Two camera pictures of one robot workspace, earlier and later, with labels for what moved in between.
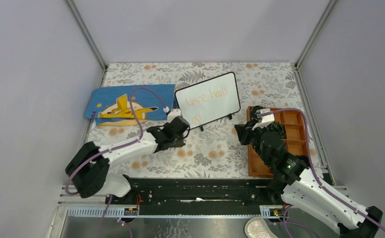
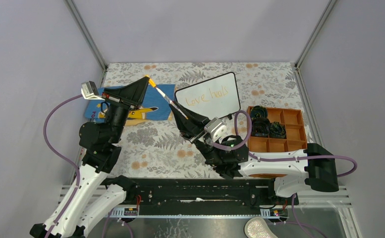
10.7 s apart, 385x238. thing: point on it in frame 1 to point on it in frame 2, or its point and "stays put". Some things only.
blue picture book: x=123 y=106 stays put
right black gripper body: x=255 y=135 to x=192 y=136
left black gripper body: x=178 y=142 to x=118 y=102
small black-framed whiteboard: x=205 y=102 stays put
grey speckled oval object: x=257 y=227 stays put
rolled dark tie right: x=279 y=128 stays put
